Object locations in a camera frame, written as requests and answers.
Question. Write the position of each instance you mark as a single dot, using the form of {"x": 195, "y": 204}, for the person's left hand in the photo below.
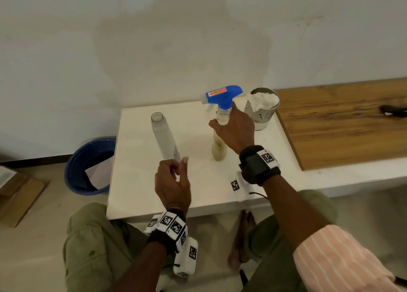
{"x": 171, "y": 190}

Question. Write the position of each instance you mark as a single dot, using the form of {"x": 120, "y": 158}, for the black sandal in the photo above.
{"x": 243, "y": 278}

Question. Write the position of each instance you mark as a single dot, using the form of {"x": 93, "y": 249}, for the wooden board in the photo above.
{"x": 343, "y": 126}

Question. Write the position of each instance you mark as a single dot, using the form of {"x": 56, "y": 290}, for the white paper sheet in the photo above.
{"x": 100, "y": 174}

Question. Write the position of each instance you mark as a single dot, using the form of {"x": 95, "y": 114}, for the brown cardboard piece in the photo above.
{"x": 19, "y": 196}

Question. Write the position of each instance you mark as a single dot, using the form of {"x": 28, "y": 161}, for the pink striped shirt sleeve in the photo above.
{"x": 340, "y": 263}

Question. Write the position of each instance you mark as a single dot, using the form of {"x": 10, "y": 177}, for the person's right thumb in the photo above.
{"x": 217, "y": 126}

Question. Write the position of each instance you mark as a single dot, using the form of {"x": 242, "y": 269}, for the clear glass bottle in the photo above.
{"x": 162, "y": 132}

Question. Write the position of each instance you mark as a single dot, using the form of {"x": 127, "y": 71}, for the person's right hand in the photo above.
{"x": 238, "y": 132}

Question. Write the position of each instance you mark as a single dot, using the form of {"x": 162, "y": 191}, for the white cloth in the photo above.
{"x": 262, "y": 100}

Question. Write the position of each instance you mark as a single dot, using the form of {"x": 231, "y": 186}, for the wrist camera band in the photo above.
{"x": 256, "y": 167}
{"x": 173, "y": 226}

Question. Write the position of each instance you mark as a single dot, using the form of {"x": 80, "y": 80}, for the person's left forearm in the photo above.
{"x": 143, "y": 269}

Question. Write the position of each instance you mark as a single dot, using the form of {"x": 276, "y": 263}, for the person's left thumb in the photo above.
{"x": 184, "y": 170}

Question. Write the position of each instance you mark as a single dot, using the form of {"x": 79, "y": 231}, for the person's right forearm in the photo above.
{"x": 292, "y": 215}

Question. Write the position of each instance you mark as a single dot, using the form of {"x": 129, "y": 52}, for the blue waste bin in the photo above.
{"x": 76, "y": 170}

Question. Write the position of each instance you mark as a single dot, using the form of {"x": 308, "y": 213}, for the perforated metal holder cup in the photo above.
{"x": 262, "y": 118}

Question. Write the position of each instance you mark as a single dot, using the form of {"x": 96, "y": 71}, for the right wrist camera band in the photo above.
{"x": 256, "y": 167}

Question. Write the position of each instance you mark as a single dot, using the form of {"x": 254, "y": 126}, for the left wrist camera band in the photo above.
{"x": 173, "y": 226}

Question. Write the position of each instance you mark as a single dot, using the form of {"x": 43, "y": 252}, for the black tool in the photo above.
{"x": 394, "y": 110}

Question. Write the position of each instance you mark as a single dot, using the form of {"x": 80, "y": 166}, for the person's bare foot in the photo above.
{"x": 243, "y": 237}

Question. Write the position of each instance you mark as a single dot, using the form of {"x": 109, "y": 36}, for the green trousers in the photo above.
{"x": 95, "y": 241}

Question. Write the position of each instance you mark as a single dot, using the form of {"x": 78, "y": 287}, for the spray bottle with blue trigger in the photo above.
{"x": 222, "y": 99}

